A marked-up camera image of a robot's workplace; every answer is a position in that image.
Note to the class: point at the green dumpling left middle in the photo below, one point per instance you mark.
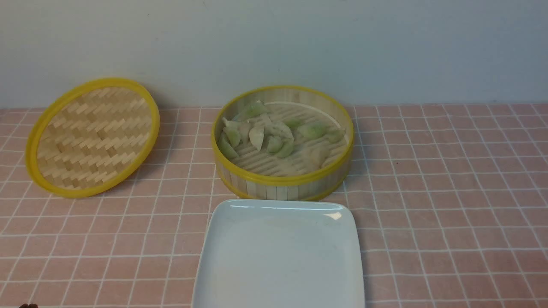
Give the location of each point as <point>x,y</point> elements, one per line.
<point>232,132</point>

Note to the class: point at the green dumpling far right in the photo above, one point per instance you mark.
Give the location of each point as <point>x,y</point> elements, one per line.
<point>335,135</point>

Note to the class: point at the white square ceramic plate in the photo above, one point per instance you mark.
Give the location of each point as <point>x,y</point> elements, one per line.
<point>280,254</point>

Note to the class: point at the pale steamed dumpling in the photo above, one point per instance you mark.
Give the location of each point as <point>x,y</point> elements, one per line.
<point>318,156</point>

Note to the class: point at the green dumpling far left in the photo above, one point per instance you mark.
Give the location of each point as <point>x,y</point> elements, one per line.
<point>225,147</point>

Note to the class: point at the bamboo steamer lid yellow rim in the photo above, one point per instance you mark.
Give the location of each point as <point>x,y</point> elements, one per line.
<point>92,138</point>

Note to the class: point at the bamboo steamer basket yellow rim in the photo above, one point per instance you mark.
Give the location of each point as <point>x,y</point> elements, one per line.
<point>261,175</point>

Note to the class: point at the pale dumpling centre top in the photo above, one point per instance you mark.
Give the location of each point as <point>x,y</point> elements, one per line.
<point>279,128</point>

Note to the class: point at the green dumpling centre bottom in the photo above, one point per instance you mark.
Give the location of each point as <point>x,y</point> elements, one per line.
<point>286,149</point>

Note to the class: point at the pink checked tablecloth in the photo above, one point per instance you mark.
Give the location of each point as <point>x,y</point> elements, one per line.
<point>450,203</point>

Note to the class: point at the green steamed dumpling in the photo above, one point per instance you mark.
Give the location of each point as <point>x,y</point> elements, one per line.
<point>274,144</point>

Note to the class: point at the green dumpling top left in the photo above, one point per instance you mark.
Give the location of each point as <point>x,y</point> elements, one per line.
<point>251,110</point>

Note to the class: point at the pale green dumpling centre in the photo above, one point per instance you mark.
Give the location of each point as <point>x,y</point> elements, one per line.
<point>256,136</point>

